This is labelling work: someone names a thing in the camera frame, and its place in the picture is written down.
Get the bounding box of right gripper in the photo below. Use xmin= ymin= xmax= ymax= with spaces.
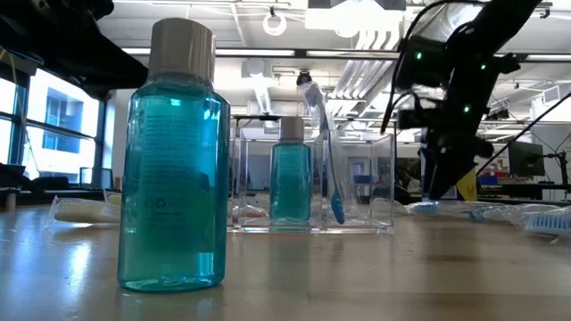
xmin=399 ymin=62 xmax=496 ymax=201

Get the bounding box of clear acrylic organizer box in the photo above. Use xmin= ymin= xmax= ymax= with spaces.
xmin=227 ymin=127 xmax=397 ymax=236

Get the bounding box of teal mouthwash bottle white cap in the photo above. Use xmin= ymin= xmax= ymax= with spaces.
xmin=269 ymin=116 xmax=313 ymax=226
xmin=116 ymin=17 xmax=231 ymax=294

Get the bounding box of black computer monitor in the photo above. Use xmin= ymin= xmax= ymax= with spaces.
xmin=507 ymin=139 xmax=546 ymax=177

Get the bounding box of linear light fixture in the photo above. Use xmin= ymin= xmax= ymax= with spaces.
xmin=120 ymin=46 xmax=571 ymax=63

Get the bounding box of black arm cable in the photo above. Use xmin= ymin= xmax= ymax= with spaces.
xmin=476 ymin=91 xmax=571 ymax=176

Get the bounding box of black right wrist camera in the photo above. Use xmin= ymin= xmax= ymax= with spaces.
xmin=395 ymin=34 xmax=452 ymax=91

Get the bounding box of silver ventilation duct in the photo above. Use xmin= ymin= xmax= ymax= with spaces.
xmin=401 ymin=0 xmax=481 ymax=90

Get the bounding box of white ring lamp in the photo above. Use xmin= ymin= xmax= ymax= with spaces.
xmin=261 ymin=9 xmax=288 ymax=37

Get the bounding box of black aluminium rig frame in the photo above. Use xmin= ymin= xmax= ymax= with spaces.
xmin=0 ymin=186 xmax=121 ymax=202

